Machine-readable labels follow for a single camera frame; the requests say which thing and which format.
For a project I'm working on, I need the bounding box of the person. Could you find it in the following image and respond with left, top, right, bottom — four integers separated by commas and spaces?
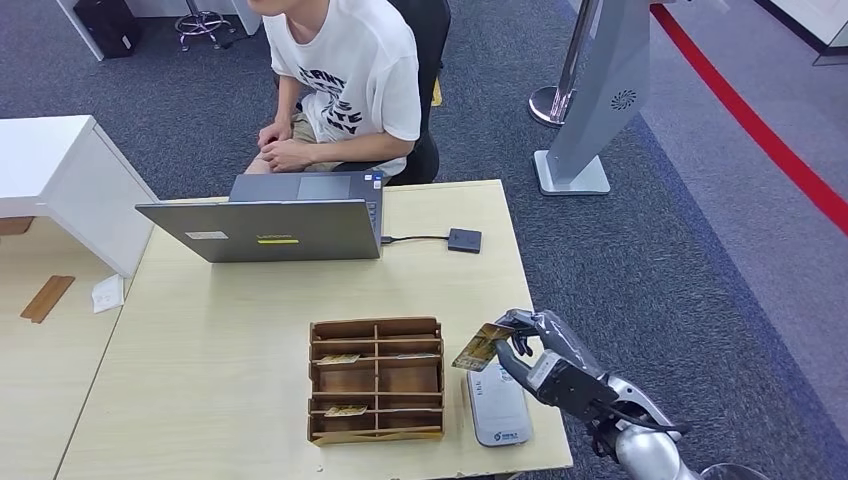
243, 0, 423, 179

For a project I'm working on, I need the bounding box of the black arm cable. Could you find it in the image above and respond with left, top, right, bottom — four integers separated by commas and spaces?
589, 397, 692, 440

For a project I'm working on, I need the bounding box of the chrome stanchion post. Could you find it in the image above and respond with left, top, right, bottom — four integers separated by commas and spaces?
527, 0, 601, 128

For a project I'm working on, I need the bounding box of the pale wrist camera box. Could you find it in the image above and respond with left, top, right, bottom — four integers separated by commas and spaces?
526, 351, 565, 392

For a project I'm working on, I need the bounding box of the white cabinet desk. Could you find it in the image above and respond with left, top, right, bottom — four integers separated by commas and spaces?
0, 115, 159, 278

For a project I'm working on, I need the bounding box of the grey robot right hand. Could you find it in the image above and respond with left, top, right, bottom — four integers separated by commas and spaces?
493, 308, 607, 393

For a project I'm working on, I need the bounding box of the dark round robot part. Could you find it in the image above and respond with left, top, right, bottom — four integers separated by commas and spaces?
698, 463, 770, 480

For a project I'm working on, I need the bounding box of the brown wooden strip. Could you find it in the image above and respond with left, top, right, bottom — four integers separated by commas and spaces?
19, 275, 76, 325

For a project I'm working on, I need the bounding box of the white paper slip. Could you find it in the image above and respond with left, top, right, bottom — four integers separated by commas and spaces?
90, 274, 126, 315

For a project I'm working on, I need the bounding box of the gold picture ID card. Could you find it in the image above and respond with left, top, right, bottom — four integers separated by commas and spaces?
451, 322, 517, 373

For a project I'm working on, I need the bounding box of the white grey card reader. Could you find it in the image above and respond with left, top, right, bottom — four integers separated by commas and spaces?
465, 362, 534, 449

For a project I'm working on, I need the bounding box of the brown wooden card organizer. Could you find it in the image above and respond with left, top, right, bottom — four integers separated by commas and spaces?
306, 316, 446, 448

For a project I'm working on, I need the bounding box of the black computer tower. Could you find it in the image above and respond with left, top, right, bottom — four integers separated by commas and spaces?
71, 0, 142, 61

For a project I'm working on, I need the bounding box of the grey kiosk stand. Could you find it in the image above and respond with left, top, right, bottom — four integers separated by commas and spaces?
533, 0, 654, 197

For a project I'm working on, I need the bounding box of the black USB cable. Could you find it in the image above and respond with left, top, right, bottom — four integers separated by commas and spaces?
380, 234, 451, 246

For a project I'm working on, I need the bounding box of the black office chair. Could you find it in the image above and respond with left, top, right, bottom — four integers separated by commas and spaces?
331, 0, 453, 187

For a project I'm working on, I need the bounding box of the grey laptop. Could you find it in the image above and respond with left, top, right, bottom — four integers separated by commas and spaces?
135, 170, 386, 264

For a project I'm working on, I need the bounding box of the white cabinet with dark base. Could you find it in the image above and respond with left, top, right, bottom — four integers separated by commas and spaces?
755, 0, 848, 66

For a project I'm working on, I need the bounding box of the person's right hand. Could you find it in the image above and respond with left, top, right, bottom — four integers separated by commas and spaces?
256, 121, 294, 150

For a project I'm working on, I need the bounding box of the white office desk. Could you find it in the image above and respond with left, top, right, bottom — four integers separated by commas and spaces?
54, 0, 264, 62

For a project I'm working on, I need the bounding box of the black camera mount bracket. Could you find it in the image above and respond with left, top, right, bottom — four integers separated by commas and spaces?
533, 360, 621, 425

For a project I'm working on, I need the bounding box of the person's left hand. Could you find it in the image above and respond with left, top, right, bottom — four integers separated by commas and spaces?
260, 140, 314, 174

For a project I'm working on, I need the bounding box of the chrome stool base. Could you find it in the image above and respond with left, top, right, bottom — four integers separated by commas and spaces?
173, 0, 236, 52

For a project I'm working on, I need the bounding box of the small black square device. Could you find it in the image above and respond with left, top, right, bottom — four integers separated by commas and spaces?
447, 227, 483, 255

